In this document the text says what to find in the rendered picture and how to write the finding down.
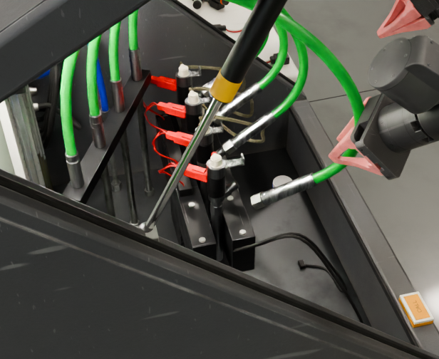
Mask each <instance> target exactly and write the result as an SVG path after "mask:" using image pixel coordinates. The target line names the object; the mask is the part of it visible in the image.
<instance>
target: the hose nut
mask: <svg viewBox="0 0 439 359"><path fill-rule="evenodd" d="M261 194H262V192H260V193H258V194H255V195H253V196H251V197H250V198H251V203H252V206H253V207H254V208H255V209H256V210H257V209H260V208H262V207H265V206H267V204H264V203H263V201H262V199H261Z"/></svg>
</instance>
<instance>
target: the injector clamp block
mask: <svg viewBox="0 0 439 359"><path fill-rule="evenodd" d="M161 116H163V117H165V116H170V119H171V121H172V125H173V128H174V131H175V132H177V131H179V132H181V131H180V126H179V124H178V121H177V118H176V116H174V115H169V114H163V115H161ZM157 146H158V150H159V153H160V154H162V155H164V156H167V151H166V149H165V144H164V141H163V138H162V135H160V136H158V137H157ZM213 146H214V151H217V150H218V149H220V148H221V147H222V146H221V143H220V140H219V138H218V136H217V134H214V135H213ZM167 157H168V156H167ZM160 158H161V160H162V165H163V168H165V167H166V166H167V165H168V164H169V163H170V161H169V159H167V158H165V157H162V156H160ZM189 179H190V184H191V186H192V195H189V196H184V197H180V196H179V194H178V190H177V187H176V188H175V191H174V192H173V193H172V196H171V198H170V208H171V217H172V221H173V224H174V228H175V232H176V235H177V240H178V243H179V245H180V246H183V247H185V248H188V249H190V250H193V251H195V252H197V253H199V254H202V255H204V256H207V257H209V258H211V259H214V260H215V261H216V260H217V243H216V240H215V236H214V234H213V231H212V222H211V221H209V218H208V216H207V212H206V209H205V205H204V202H203V200H202V196H201V191H200V189H199V187H198V184H197V180H196V179H193V178H191V177H189ZM233 180H234V178H233V175H232V172H231V169H230V168H229V167H228V168H227V169H226V184H229V183H230V182H232V181H233ZM222 231H223V247H224V251H225V253H226V257H227V260H228V263H229V266H230V267H232V268H234V269H237V270H239V271H249V270H253V269H254V260H255V247H253V248H250V249H246V250H243V251H236V252H233V251H234V250H235V249H237V248H240V247H243V246H248V245H251V244H255V242H256V236H255V233H254V230H253V228H252V225H251V222H250V220H249V217H248V215H247V211H246V209H245V207H244V204H243V201H242V198H241V196H240V194H239V190H238V189H236V190H235V191H233V193H232V194H231V195H230V196H228V197H227V198H224V201H223V213H222Z"/></svg>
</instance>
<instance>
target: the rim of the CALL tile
mask: <svg viewBox="0 0 439 359"><path fill-rule="evenodd" d="M414 294H418V296H419V297H420V299H421V301H422V303H423V305H424V306H425V308H426V310H427V312H428V313H429V315H430V318H424V319H420V320H416V319H415V318H414V316H413V314H412V312H411V310H410V309H409V307H408V304H407V303H406V301H405V299H404V296H410V295H414ZM399 298H400V299H401V301H402V303H403V305H404V307H405V308H406V310H407V312H408V315H409V316H410V318H411V320H412V322H413V324H414V325H415V324H419V323H425V322H429V321H434V317H433V316H432V314H431V312H430V311H429V309H428V307H427V306H426V304H425V301H424V300H423V298H422V296H421V295H420V293H419V291H418V292H414V293H407V294H403V295H400V296H399Z"/></svg>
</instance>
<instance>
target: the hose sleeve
mask: <svg viewBox="0 0 439 359"><path fill-rule="evenodd" d="M316 185H317V183H315V181H314V179H313V172H312V173H310V174H307V175H304V176H303V177H298V178H297V179H294V180H292V181H290V182H287V183H285V184H282V185H279V186H278V187H274V188H272V189H269V190H267V191H265V192H262V194H261V199H262V201H263V203H264V204H271V203H273V202H276V201H279V200H281V199H283V198H286V197H289V196H291V195H293V194H296V193H299V192H302V191H305V190H306V189H311V188H312V187H315V186H316Z"/></svg>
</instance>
